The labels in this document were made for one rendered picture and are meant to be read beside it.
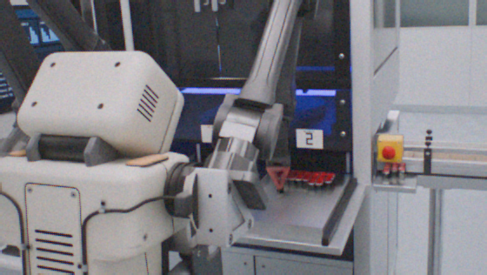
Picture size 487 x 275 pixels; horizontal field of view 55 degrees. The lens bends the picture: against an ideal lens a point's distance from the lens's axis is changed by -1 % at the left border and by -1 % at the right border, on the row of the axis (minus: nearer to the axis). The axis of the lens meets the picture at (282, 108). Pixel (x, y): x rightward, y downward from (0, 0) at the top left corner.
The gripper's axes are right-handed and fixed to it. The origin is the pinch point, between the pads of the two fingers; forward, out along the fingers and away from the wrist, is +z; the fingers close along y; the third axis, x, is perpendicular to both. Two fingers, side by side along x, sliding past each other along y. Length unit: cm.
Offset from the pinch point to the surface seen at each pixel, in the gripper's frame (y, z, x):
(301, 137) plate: 14.2, -10.0, -6.4
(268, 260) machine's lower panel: 18.5, 35.8, 6.5
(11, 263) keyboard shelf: -22, 13, 71
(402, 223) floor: 157, 90, -66
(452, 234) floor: 141, 90, -94
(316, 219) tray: -14.9, 4.2, -10.6
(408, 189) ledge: 5.9, 4.5, -38.8
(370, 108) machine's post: 8.7, -20.4, -27.4
